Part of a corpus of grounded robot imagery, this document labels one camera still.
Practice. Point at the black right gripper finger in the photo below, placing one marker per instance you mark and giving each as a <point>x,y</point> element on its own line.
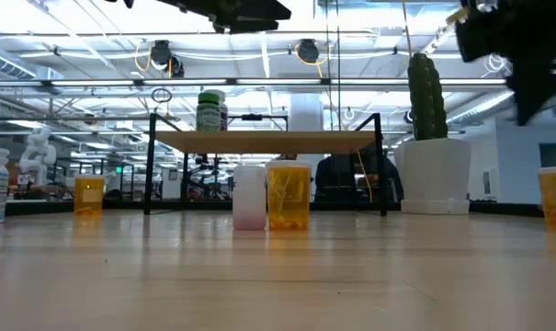
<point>532,92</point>

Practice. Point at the white frosted plastic bottle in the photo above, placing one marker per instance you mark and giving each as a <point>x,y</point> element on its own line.
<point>249,197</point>

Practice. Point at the person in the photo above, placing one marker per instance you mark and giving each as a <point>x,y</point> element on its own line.
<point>287,157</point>
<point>337,179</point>

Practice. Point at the white wall dispenser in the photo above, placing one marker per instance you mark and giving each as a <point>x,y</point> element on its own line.
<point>490,184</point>

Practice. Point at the wooden shelf black metal frame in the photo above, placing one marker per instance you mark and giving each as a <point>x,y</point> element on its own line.
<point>268,141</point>

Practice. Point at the black aluminium rig frame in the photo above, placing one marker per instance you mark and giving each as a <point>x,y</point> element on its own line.
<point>52,208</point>

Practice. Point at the green cactus in white pot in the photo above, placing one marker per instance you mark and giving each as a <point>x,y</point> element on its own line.
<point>434,174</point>

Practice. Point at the green caffeine bottle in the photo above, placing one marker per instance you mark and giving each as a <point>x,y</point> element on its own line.
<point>207,115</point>

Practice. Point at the small black box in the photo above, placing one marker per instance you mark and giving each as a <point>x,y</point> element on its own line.
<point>252,117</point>

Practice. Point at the orange pill bottle white cap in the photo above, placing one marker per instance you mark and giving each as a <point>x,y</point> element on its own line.
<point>552,197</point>
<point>288,197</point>
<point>89,197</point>

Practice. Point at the white bottle maroon label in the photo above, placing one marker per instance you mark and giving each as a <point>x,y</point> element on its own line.
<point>224,117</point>

